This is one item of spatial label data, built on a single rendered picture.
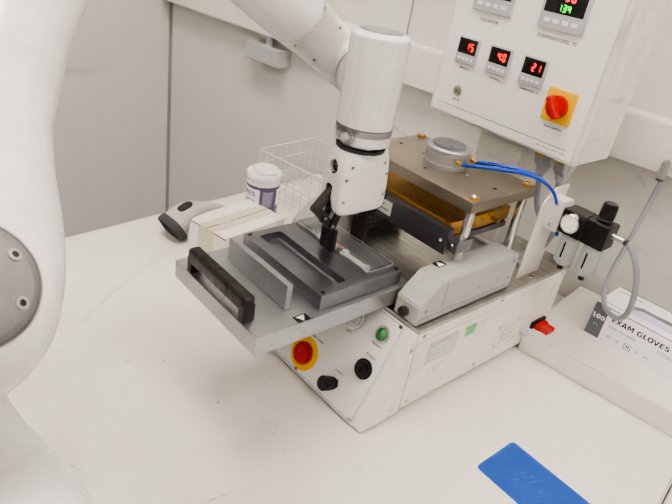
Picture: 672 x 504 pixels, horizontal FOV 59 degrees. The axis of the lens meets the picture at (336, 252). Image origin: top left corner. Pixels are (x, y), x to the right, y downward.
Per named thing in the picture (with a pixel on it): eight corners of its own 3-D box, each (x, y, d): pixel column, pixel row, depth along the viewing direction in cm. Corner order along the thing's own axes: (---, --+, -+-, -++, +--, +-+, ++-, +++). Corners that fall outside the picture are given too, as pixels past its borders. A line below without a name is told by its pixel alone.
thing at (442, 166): (432, 172, 127) (447, 112, 120) (558, 236, 108) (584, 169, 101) (348, 188, 111) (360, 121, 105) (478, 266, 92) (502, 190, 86)
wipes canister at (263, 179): (261, 210, 159) (266, 157, 152) (283, 223, 154) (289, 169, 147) (235, 217, 153) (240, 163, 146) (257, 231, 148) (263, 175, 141)
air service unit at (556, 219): (539, 251, 111) (566, 178, 104) (610, 289, 102) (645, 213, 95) (523, 257, 108) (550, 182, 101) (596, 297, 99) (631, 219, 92)
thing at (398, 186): (422, 182, 120) (433, 137, 116) (511, 229, 107) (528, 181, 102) (361, 195, 110) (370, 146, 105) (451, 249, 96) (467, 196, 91)
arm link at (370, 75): (327, 111, 89) (347, 132, 82) (341, 18, 83) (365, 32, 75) (377, 114, 92) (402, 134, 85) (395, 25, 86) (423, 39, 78)
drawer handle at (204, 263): (198, 267, 89) (199, 244, 87) (254, 320, 79) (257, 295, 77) (186, 270, 87) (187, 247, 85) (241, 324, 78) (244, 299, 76)
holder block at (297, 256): (320, 228, 106) (322, 215, 105) (399, 282, 94) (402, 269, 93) (242, 247, 96) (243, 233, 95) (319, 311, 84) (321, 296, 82)
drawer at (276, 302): (321, 242, 110) (327, 204, 106) (406, 302, 96) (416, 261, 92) (174, 280, 91) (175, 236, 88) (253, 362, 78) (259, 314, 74)
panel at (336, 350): (248, 325, 113) (292, 240, 110) (351, 425, 95) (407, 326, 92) (240, 324, 112) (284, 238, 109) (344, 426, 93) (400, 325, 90)
